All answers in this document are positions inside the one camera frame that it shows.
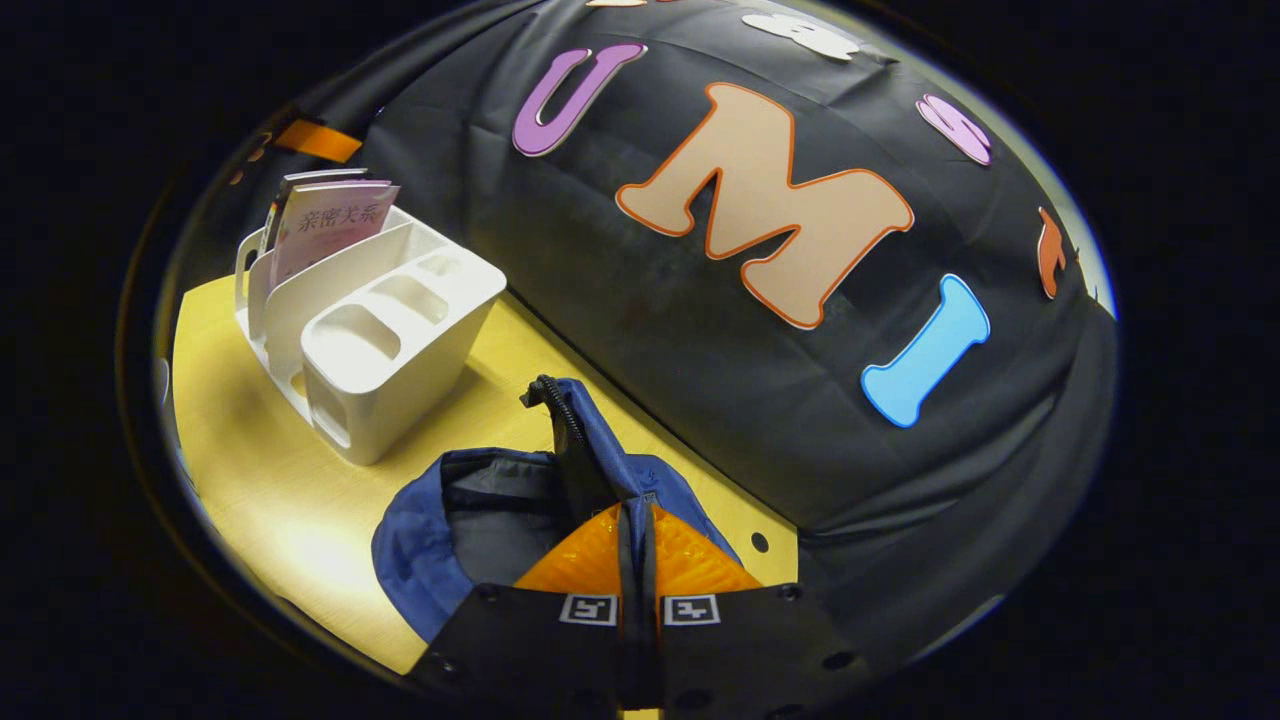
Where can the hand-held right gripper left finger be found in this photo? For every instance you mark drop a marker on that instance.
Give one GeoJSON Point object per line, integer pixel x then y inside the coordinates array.
{"type": "Point", "coordinates": [530, 640]}

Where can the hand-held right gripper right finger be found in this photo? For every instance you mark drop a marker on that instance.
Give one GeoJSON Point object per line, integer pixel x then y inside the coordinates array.
{"type": "Point", "coordinates": [750, 640]}

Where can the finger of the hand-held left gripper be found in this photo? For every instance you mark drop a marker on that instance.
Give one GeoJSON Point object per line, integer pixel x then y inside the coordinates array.
{"type": "Point", "coordinates": [315, 140]}

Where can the dark cover book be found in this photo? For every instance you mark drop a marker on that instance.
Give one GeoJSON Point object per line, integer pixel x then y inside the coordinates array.
{"type": "Point", "coordinates": [300, 178]}

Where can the pink book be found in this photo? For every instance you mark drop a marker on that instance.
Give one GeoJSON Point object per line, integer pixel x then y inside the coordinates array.
{"type": "Point", "coordinates": [330, 225]}

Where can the blue schoolbag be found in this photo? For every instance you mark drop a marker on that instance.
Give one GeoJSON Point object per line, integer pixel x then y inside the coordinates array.
{"type": "Point", "coordinates": [420, 540]}

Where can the white bookshelf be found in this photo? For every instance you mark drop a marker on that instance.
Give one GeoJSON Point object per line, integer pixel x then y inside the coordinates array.
{"type": "Point", "coordinates": [400, 390]}

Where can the black backdrop cloth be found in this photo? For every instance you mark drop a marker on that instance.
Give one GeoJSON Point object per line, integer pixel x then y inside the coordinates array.
{"type": "Point", "coordinates": [650, 330]}

